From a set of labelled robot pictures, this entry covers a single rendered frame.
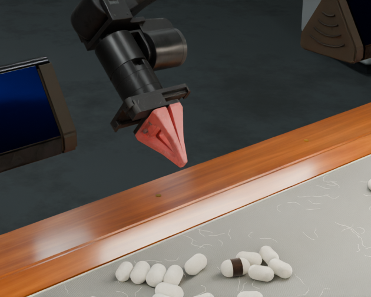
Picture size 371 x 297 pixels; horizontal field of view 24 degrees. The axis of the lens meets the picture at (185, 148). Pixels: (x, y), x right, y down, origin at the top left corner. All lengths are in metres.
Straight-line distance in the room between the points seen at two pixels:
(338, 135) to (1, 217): 1.61
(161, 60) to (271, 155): 0.28
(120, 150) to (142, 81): 2.16
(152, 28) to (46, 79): 0.53
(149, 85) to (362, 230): 0.36
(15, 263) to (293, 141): 0.55
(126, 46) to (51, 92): 0.47
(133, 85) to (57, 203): 1.80
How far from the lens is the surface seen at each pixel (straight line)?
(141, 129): 1.14
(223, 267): 1.09
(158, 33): 1.21
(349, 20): 0.94
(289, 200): 1.29
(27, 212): 2.87
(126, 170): 3.12
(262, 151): 1.39
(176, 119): 1.12
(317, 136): 1.46
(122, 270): 1.08
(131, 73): 1.14
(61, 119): 0.70
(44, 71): 0.71
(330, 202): 1.29
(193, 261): 1.09
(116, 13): 1.17
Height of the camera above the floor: 1.33
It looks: 24 degrees down
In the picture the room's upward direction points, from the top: straight up
